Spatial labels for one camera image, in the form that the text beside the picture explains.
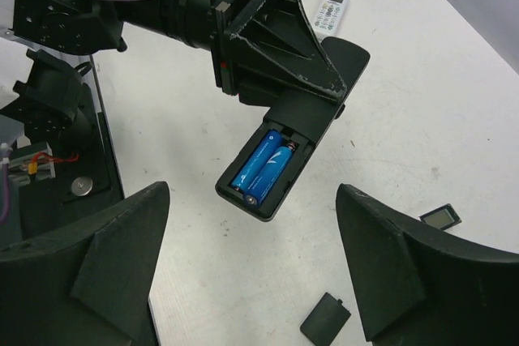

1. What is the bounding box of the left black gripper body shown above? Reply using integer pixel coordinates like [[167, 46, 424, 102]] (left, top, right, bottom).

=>
[[161, 0, 293, 98]]

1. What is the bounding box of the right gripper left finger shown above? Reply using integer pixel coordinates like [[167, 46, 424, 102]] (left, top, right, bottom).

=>
[[1, 182, 169, 345]]

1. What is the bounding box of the black battery cover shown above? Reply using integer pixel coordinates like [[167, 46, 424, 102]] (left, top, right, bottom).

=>
[[299, 292, 351, 346]]

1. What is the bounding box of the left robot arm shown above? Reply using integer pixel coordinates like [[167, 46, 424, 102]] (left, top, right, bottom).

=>
[[2, 0, 357, 155]]

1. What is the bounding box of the white AC remote left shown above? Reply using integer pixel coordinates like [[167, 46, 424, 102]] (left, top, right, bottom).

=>
[[311, 0, 350, 40]]

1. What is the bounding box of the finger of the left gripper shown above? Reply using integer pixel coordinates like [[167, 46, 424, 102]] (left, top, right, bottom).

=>
[[223, 0, 346, 102]]

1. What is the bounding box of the black remote control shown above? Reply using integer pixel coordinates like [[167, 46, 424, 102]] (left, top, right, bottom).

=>
[[215, 37, 371, 222]]

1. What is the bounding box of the small black LCD device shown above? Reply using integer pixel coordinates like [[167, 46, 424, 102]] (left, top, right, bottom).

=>
[[419, 203, 461, 231]]

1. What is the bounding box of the blue AAA battery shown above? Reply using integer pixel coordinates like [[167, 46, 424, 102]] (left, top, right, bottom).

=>
[[230, 130, 282, 192], [244, 141, 298, 207]]

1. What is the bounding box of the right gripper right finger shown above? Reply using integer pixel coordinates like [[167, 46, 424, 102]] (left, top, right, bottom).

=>
[[336, 184, 518, 345]]

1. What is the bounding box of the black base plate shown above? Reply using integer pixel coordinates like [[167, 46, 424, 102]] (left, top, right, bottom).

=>
[[0, 53, 125, 241]]

